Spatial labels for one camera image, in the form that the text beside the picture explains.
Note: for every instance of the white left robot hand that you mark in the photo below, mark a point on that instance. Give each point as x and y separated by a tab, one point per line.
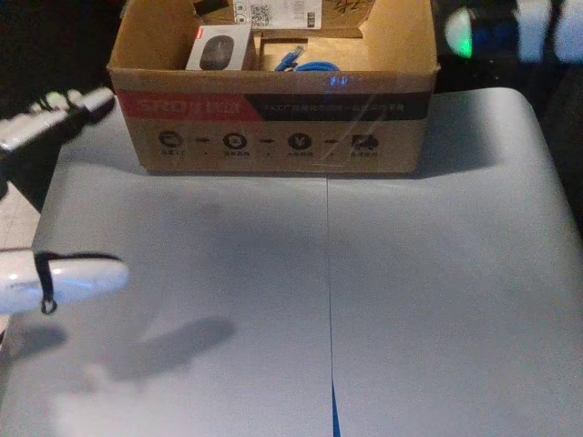
41	123

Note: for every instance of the small dark rectangular box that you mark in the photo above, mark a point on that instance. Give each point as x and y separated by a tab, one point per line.
216	47

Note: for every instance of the brown cardboard box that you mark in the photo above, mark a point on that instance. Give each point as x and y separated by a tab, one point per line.
273	127

